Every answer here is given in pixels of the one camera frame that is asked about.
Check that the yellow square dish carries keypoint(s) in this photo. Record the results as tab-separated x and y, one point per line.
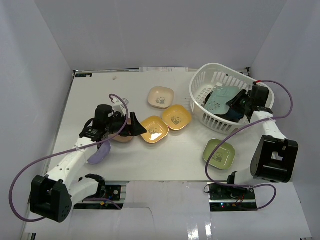
176	117
156	129

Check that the green square panda dish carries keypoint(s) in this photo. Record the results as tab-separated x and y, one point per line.
223	158

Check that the white plastic dish bin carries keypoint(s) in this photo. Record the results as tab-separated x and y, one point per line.
209	77

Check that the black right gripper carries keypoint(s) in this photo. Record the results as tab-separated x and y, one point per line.
234	102

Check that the cream square panda dish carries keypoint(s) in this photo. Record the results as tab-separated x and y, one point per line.
161	97

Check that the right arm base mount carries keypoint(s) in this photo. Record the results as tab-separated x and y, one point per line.
230	199

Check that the purple square panda dish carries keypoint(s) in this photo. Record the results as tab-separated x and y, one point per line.
101	154

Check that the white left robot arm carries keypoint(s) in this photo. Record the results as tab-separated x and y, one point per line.
53	195

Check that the papers at table back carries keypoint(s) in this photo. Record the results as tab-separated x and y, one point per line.
167	69

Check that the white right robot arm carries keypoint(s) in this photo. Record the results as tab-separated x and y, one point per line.
274	159

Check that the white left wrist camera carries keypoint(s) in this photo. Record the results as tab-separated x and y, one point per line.
120	105

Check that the black label sticker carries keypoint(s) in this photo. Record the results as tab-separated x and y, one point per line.
83	75

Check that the dark blue leaf plate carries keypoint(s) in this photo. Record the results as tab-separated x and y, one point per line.
232	116

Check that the round black striped plate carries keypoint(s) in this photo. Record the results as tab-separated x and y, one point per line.
208	102

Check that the brown square panda dish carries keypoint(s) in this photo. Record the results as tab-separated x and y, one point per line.
121	139

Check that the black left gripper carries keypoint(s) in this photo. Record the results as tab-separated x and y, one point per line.
131	124

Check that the teal rectangular divided plate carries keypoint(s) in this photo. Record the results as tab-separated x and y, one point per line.
221	95

